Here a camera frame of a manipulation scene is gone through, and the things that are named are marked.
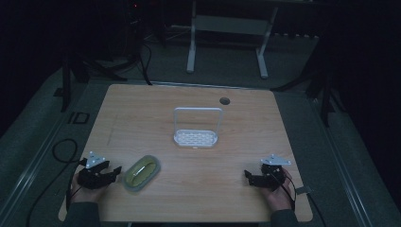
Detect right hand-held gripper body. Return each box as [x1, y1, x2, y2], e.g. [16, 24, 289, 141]
[254, 153, 292, 192]

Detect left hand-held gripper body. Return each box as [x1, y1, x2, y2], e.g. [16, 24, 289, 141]
[77, 150, 111, 190]

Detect oval translucent soap box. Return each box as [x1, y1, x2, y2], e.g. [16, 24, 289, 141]
[121, 154, 162, 193]

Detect person's left hand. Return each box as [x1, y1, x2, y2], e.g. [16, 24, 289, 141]
[69, 172, 108, 204]

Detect person's right hand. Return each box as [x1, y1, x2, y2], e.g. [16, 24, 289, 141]
[259, 167, 295, 212]

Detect black metal stand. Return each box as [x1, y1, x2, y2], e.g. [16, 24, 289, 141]
[61, 51, 129, 114]
[273, 46, 340, 128]

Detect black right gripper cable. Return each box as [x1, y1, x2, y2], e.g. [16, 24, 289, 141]
[270, 171, 298, 212]

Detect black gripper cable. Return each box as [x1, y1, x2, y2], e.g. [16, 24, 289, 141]
[26, 138, 80, 227]
[270, 171, 298, 212]

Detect grey cable tag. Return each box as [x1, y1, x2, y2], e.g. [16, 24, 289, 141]
[295, 185, 314, 195]

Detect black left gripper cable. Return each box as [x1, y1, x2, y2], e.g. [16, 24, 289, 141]
[26, 138, 80, 227]

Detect white drain rack with handle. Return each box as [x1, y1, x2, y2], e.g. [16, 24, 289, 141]
[172, 106, 224, 149]

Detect black floor cable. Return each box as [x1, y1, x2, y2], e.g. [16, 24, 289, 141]
[137, 41, 153, 86]

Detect white metal desk frame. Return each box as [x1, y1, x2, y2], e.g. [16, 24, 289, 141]
[185, 0, 280, 80]

